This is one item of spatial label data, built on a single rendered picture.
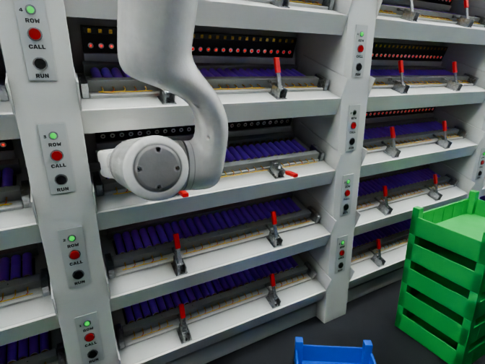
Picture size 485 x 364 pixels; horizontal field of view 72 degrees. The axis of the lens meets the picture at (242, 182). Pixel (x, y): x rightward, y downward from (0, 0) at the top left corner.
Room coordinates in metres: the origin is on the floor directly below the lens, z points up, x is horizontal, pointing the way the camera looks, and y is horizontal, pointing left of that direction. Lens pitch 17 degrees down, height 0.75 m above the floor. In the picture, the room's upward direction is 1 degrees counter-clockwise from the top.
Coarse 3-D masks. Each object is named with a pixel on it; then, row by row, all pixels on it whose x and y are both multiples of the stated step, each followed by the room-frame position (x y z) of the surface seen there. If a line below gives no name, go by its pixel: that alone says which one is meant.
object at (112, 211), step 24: (312, 144) 0.93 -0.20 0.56; (288, 168) 0.84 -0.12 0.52; (312, 168) 0.86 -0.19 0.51; (336, 168) 0.87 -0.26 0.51; (96, 192) 0.63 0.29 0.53; (192, 192) 0.68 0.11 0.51; (216, 192) 0.70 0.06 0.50; (240, 192) 0.73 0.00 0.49; (264, 192) 0.77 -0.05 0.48; (120, 216) 0.61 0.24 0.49; (144, 216) 0.63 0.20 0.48; (168, 216) 0.66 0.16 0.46
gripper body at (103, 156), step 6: (102, 150) 0.59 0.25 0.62; (108, 150) 0.56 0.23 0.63; (102, 156) 0.55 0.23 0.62; (108, 156) 0.53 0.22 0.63; (102, 162) 0.54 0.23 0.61; (108, 162) 0.53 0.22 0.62; (102, 168) 0.55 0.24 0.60; (108, 168) 0.53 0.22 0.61; (102, 174) 0.56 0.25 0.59; (108, 174) 0.53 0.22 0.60
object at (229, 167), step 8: (304, 152) 0.89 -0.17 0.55; (312, 152) 0.89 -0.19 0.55; (240, 160) 0.80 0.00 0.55; (248, 160) 0.80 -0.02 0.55; (256, 160) 0.81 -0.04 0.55; (264, 160) 0.81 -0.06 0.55; (272, 160) 0.82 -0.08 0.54; (280, 160) 0.84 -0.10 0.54; (288, 160) 0.85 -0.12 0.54; (296, 160) 0.86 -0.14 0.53; (304, 160) 0.88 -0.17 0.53; (224, 168) 0.76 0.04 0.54; (232, 168) 0.77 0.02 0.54; (240, 168) 0.78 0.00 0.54; (248, 168) 0.80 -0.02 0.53; (224, 176) 0.75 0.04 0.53; (104, 184) 0.63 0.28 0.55; (112, 184) 0.64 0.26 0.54; (120, 184) 0.65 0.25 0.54; (128, 192) 0.64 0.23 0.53
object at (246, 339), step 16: (400, 272) 1.10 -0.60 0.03; (352, 288) 0.98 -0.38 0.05; (368, 288) 1.02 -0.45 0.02; (272, 320) 0.83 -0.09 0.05; (288, 320) 0.85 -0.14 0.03; (304, 320) 0.88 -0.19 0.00; (240, 336) 0.77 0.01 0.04; (256, 336) 0.80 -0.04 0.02; (192, 352) 0.71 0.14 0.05; (208, 352) 0.72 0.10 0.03; (224, 352) 0.75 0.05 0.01
